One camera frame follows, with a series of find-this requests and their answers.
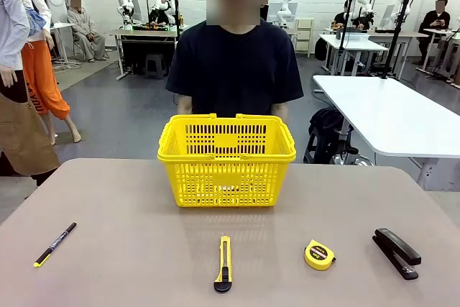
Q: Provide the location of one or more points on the grey lab table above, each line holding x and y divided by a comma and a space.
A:
143, 32

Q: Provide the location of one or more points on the black backpack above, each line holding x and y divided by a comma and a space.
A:
325, 123

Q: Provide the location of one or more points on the long grey desk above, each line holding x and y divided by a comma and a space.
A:
395, 35

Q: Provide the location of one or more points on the mannequin with brown apron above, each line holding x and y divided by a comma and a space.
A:
18, 134

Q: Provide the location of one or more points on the small white table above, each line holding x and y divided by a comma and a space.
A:
352, 42

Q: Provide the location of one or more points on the yellow black utility knife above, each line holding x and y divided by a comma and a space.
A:
223, 278

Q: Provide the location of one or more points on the large white table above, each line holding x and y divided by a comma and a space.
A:
388, 113

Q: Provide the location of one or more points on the black stapler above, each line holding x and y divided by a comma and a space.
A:
399, 249

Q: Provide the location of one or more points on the yellow plastic shopping basket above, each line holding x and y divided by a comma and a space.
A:
224, 179

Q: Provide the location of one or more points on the person in black T-shirt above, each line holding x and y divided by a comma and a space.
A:
233, 69

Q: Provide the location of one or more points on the thin black pole stand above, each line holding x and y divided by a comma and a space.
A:
345, 34

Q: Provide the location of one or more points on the person's right forearm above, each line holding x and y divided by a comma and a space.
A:
185, 104

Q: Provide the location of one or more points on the tall black pole stand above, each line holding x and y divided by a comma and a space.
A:
395, 41

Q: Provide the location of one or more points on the yellow tape measure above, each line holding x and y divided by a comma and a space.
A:
318, 255

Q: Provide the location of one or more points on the mannequin with orange trousers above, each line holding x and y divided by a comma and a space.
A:
39, 77

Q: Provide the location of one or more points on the grey plastic stool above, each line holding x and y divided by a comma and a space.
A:
156, 64

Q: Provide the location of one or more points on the black pen yellow cap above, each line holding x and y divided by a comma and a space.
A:
54, 246

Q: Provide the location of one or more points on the white drawer cabinet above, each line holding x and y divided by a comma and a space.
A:
305, 37

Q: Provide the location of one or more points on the grey computer monitor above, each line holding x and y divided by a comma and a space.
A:
275, 10

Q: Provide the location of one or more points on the seated person in black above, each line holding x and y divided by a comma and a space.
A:
339, 17
265, 10
436, 21

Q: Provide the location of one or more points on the person's left forearm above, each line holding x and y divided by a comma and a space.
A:
279, 109

